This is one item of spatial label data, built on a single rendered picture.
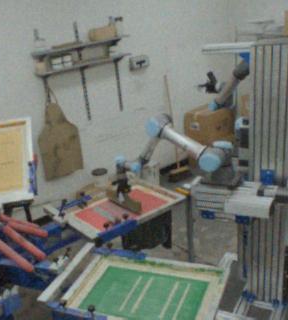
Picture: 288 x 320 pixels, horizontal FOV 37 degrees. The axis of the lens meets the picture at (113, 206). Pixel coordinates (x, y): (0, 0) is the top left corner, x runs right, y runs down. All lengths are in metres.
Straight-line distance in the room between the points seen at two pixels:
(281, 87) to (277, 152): 0.40
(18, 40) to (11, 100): 0.60
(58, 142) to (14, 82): 0.83
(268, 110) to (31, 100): 2.85
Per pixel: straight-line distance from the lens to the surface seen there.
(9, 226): 2.70
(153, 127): 2.74
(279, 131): 2.81
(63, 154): 5.12
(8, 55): 4.78
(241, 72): 3.13
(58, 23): 5.03
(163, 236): 3.30
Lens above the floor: 2.39
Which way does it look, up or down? 26 degrees down
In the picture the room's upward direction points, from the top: 8 degrees counter-clockwise
